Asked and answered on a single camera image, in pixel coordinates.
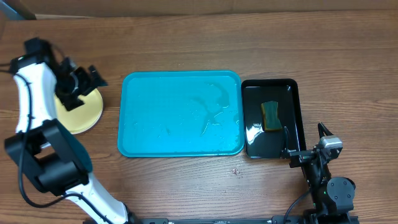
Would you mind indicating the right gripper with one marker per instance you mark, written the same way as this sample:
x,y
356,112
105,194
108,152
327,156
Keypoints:
x,y
303,157

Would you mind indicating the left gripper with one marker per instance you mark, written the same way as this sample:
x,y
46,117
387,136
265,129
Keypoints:
x,y
89,82

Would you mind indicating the green yellow sponge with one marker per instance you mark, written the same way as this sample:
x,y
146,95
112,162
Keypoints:
x,y
270,116

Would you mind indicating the yellow plate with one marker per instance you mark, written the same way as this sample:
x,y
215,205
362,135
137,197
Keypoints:
x,y
83,117

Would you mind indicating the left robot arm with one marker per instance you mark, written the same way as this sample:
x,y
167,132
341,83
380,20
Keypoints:
x,y
52,164

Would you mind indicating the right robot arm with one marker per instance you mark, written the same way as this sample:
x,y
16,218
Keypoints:
x,y
332,196

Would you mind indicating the black rectangular tray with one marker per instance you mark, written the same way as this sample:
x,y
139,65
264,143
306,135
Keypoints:
x,y
268,145

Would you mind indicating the blue plastic tray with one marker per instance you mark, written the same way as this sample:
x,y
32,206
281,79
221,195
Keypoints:
x,y
181,114

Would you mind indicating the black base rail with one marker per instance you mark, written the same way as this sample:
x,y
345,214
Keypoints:
x,y
278,219

